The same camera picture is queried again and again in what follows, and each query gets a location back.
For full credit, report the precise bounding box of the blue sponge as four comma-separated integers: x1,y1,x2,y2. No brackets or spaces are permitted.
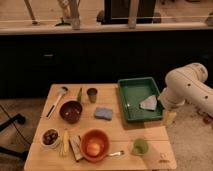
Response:
94,107,112,120

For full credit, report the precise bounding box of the green plastic cup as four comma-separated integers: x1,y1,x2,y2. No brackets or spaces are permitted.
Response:
133,138,149,156

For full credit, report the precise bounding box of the green plastic tray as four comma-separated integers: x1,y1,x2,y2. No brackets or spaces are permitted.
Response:
118,77,163,122

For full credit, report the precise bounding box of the green vegetable piece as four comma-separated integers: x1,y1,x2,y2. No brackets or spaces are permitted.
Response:
77,87,83,103

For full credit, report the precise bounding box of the white bowl with dark fruit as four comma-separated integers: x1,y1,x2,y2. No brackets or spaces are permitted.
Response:
41,129,60,149

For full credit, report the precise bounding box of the silver spoon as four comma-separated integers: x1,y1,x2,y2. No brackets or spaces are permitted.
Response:
107,150,125,157

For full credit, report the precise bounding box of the white crumpled cloth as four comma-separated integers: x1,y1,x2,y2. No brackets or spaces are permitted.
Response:
140,95,157,111

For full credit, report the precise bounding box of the orange fruit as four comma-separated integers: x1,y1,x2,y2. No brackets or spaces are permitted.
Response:
86,143,101,156

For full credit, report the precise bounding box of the black chair base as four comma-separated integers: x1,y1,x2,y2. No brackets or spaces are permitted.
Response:
0,105,30,161

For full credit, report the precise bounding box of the orange bowl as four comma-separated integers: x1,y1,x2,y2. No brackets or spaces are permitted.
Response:
80,129,110,163

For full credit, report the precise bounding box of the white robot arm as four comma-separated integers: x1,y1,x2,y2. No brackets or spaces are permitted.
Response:
158,63,213,128

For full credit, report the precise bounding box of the dark red bowl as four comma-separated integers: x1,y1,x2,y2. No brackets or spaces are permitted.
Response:
59,101,83,124

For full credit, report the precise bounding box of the small wooden block board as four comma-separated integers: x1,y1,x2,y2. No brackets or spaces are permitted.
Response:
69,135,83,162

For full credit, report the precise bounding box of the dark metal cup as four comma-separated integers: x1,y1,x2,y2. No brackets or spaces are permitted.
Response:
87,88,98,103

